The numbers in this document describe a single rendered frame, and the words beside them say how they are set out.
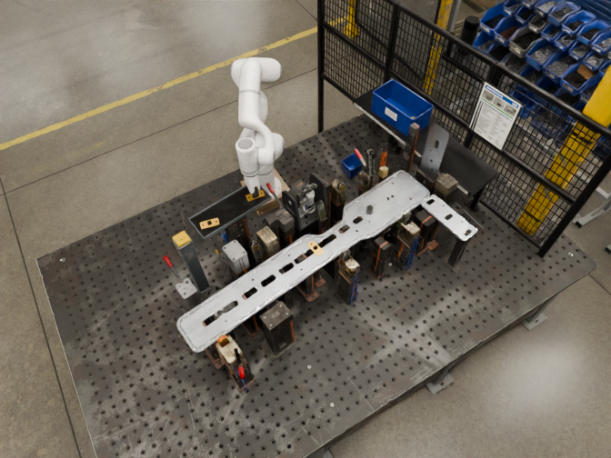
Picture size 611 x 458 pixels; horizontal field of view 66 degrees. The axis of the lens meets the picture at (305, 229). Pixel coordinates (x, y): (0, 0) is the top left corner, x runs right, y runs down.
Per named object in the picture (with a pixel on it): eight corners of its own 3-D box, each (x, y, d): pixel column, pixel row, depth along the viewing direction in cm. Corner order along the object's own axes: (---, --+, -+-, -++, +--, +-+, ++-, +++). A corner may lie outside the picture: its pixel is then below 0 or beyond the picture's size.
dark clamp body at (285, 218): (287, 270, 251) (283, 230, 219) (273, 253, 257) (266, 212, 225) (304, 259, 254) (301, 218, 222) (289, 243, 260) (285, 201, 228)
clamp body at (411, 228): (401, 275, 247) (412, 239, 218) (385, 260, 253) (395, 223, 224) (414, 265, 250) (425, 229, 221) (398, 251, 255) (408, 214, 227)
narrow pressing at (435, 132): (434, 182, 243) (449, 134, 215) (418, 169, 248) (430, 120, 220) (435, 181, 243) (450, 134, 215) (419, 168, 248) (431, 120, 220)
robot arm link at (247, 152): (262, 158, 205) (241, 157, 206) (258, 136, 194) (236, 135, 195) (260, 173, 200) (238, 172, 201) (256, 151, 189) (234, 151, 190)
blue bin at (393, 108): (409, 138, 257) (413, 120, 246) (369, 109, 270) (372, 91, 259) (429, 124, 262) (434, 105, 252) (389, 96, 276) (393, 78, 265)
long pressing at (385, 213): (198, 361, 195) (197, 359, 193) (172, 321, 205) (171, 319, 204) (433, 194, 240) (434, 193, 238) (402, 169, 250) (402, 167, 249)
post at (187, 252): (200, 294, 244) (178, 250, 207) (193, 284, 247) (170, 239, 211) (212, 286, 246) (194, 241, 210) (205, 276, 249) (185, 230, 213)
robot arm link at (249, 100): (277, 97, 203) (275, 167, 202) (241, 96, 204) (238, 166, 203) (275, 90, 194) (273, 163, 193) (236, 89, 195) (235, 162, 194)
